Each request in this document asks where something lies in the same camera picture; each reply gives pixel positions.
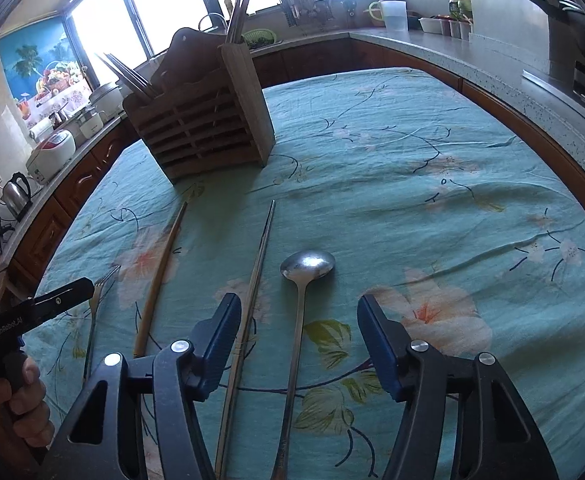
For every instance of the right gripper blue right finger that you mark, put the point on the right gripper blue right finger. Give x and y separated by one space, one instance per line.
386 342

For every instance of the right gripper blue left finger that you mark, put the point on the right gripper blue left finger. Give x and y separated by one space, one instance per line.
212 341

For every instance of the dark metal chopstick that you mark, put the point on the dark metal chopstick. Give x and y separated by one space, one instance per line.
240 348

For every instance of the person's left hand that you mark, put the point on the person's left hand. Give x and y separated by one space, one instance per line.
24 419

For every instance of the wooden chopstick on table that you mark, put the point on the wooden chopstick on table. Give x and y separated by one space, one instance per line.
142 336

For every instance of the steel soup ladle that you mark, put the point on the steel soup ladle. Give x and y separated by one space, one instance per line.
301 268

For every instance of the steel fork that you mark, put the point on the steel fork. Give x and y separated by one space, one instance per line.
94 302

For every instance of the steel electric kettle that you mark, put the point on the steel electric kettle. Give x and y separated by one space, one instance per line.
17 195

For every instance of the floral teal tablecloth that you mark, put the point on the floral teal tablecloth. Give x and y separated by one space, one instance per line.
428 203

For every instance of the white pink rice cooker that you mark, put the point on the white pink rice cooker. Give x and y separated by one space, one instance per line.
50 156

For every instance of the brown wooden utensil holder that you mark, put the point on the brown wooden utensil holder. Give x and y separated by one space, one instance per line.
210 111

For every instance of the green colander with vegetables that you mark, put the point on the green colander with vegetables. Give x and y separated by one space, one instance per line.
259 38

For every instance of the clear plastic measuring jug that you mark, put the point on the clear plastic measuring jug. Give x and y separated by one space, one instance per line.
392 13

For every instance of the knife rack on counter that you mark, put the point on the knife rack on counter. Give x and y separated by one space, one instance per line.
305 12

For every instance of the cooking oil bottle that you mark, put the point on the cooking oil bottle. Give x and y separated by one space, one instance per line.
456 9

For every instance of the tropical fruit wall poster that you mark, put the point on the tropical fruit wall poster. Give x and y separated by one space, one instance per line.
42 71

